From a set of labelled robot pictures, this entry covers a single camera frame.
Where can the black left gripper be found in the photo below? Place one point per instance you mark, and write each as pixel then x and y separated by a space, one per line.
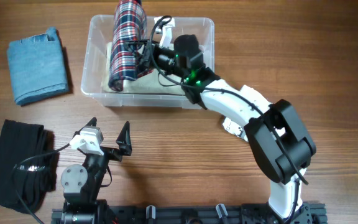
pixel 124 141

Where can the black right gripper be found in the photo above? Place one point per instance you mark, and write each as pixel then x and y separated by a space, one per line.
pixel 131 42

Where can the red navy plaid shirt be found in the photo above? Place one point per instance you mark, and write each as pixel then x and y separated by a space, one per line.
pixel 129 33

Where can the cream cloth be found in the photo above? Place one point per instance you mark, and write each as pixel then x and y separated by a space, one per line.
pixel 152 83

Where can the white printed t-shirt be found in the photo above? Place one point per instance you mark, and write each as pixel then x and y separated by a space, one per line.
pixel 258 100

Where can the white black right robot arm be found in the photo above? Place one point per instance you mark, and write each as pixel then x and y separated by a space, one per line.
pixel 281 144

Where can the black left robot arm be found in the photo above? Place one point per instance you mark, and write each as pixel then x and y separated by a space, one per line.
pixel 82 183

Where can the clear plastic storage bin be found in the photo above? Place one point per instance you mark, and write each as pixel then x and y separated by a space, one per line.
pixel 94 83

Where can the folded blue denim jeans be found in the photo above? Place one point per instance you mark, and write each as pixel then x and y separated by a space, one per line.
pixel 37 67

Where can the folded black garment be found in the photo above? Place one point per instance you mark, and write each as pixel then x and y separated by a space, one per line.
pixel 24 180

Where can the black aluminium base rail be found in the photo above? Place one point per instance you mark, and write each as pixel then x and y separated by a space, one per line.
pixel 245 213

